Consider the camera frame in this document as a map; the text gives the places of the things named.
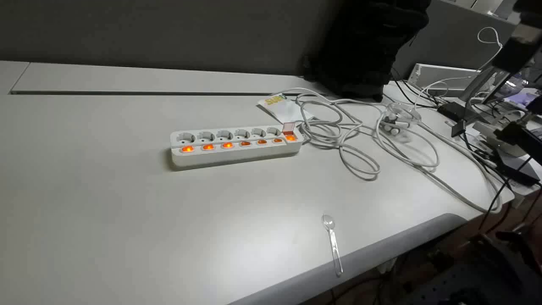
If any white flat box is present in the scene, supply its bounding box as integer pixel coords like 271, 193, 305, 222
406, 61, 483, 97

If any black cable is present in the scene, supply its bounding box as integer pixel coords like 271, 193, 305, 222
395, 78, 542, 234

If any clear plastic spoon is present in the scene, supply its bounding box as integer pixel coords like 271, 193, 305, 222
320, 214, 345, 278

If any black fabric bag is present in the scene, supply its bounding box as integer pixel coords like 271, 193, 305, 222
303, 0, 434, 102

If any black camera stand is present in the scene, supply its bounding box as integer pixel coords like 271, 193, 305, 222
439, 22, 542, 188

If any white multi-socket power strip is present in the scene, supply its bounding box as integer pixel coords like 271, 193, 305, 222
168, 124, 307, 170

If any white power strip cable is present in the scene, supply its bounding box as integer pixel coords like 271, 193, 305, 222
293, 92, 505, 215

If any thin white looped cable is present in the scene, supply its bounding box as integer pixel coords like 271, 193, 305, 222
476, 24, 505, 54

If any clear plastic wrapper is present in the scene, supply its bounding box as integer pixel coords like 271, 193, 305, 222
374, 100, 423, 144

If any white paper tag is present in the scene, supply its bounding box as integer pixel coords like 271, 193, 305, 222
256, 92, 301, 124

